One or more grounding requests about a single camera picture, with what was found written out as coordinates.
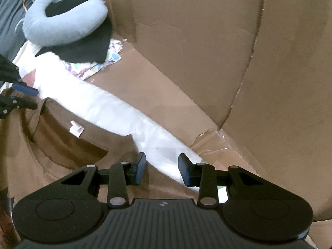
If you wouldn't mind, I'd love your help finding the brown t-shirt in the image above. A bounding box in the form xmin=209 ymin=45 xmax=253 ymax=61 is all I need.
xmin=0 ymin=87 xmax=200 ymax=249

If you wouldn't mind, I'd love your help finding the white patterned bed sheet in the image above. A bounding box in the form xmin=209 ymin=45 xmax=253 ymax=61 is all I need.
xmin=13 ymin=42 xmax=222 ymax=198

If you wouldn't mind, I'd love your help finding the light blue neck pillow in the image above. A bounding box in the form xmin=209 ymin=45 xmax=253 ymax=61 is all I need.
xmin=22 ymin=0 xmax=108 ymax=47

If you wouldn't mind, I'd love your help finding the colourful patterned cloth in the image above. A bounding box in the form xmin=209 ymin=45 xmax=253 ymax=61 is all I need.
xmin=65 ymin=38 xmax=124 ymax=81

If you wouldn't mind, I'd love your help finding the black cloth under pillow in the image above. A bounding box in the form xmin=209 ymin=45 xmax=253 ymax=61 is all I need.
xmin=35 ymin=0 xmax=112 ymax=63

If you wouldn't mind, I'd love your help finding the brown cardboard panel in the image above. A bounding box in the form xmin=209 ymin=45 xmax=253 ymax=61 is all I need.
xmin=94 ymin=0 xmax=331 ymax=248

